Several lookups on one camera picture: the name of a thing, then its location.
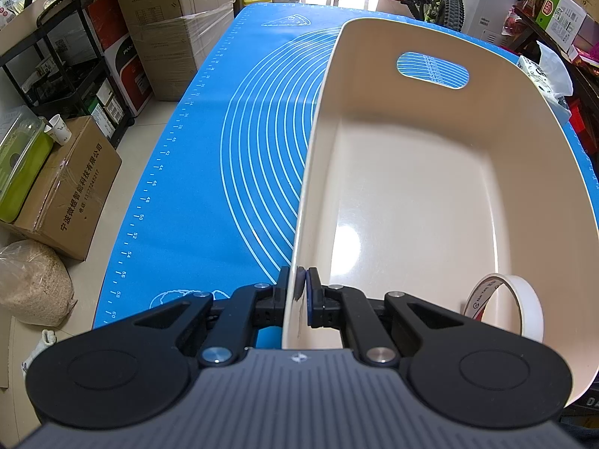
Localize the blue silicone baking mat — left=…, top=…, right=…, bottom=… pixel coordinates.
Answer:
left=92, top=2, right=599, bottom=350

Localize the beige plastic storage bin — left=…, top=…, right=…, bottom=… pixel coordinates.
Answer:
left=291, top=18, right=598, bottom=398

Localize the white tape roll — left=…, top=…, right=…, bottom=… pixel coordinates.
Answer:
left=462, top=273, right=544, bottom=343

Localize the black metal rack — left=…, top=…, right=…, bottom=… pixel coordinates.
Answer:
left=1, top=0, right=134, bottom=146

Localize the paper cup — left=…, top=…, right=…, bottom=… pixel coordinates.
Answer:
left=44, top=114, right=72, bottom=146

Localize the bag of grain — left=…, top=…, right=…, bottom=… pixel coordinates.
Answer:
left=1, top=239, right=76, bottom=327

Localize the floor cardboard box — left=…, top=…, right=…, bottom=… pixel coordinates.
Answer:
left=5, top=116, right=122, bottom=260

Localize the green lidded container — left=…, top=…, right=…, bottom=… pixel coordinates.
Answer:
left=0, top=106, right=54, bottom=223

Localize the white tissue box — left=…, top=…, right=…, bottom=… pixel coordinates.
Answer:
left=517, top=42, right=574, bottom=125

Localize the large lower cardboard box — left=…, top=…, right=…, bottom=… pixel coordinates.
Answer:
left=118, top=0, right=234, bottom=101

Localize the green white product box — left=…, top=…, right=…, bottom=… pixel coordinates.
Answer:
left=536, top=0, right=587, bottom=51

